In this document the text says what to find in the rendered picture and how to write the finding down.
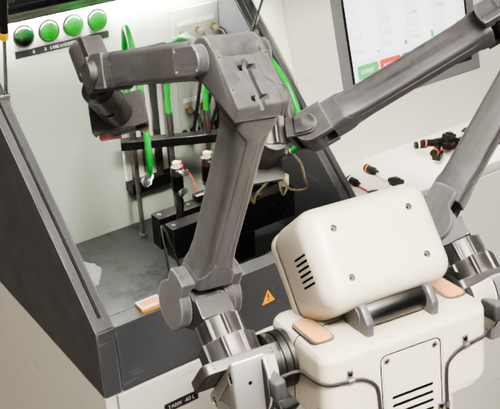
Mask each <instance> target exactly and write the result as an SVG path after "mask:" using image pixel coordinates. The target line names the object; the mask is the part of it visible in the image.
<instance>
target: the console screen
mask: <svg viewBox="0 0 500 409"><path fill-rule="evenodd" d="M330 8H331V13H332V19H333V25H334V35H335V40H336V46H337V51H338V61H339V67H340V72H341V78H342V83H343V90H345V89H347V88H350V87H351V86H352V85H354V84H357V83H358V82H360V81H361V80H363V79H364V78H366V77H368V76H369V75H371V74H372V73H374V72H376V71H378V70H380V69H381V68H383V67H384V66H386V65H387V64H389V63H391V62H393V61H394V60H395V59H397V58H399V57H401V56H403V55H404V54H405V53H407V52H409V51H410V50H413V49H414V48H416V47H417V46H418V45H421V44H422V43H424V42H425V41H427V40H428V39H430V38H432V37H434V36H436V35H437V34H438V33H440V32H442V31H443V30H445V29H447V28H449V27H450V26H451V25H452V24H455V23H456V22H457V21H459V20H460V19H462V18H463V17H464V16H465V15H466V14H467V13H468V12H469V11H471V10H473V0H330ZM478 68H480V59H479V52H477V53H475V54H474V55H472V56H470V57H468V58H466V59H464V60H463V61H461V62H459V63H457V64H456V65H454V66H453V67H451V68H450V69H448V70H446V71H444V72H443V73H441V74H440V75H438V76H436V77H434V78H433V79H431V80H430V81H428V82H426V83H425V84H422V85H421V86H420V87H423V86H425V85H429V84H433V83H436V82H438V81H441V80H445V79H448V78H450V77H453V76H456V75H460V74H463V73H465V72H468V71H473V70H476V69H478ZM420 87H418V88H420Z"/></svg>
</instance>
